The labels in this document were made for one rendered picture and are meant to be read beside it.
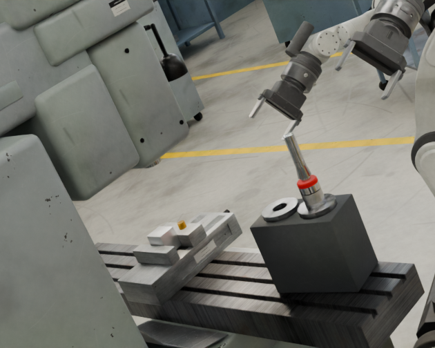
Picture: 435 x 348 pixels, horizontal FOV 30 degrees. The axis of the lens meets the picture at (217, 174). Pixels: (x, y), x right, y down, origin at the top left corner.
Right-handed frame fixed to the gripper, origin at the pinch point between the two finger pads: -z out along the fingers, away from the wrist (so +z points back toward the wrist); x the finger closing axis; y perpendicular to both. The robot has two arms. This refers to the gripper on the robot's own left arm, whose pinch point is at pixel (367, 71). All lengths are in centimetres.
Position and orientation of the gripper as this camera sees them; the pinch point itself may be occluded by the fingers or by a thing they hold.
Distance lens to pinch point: 161.4
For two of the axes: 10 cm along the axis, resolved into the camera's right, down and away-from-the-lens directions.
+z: 4.7, -8.2, 3.2
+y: 2.3, -2.3, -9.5
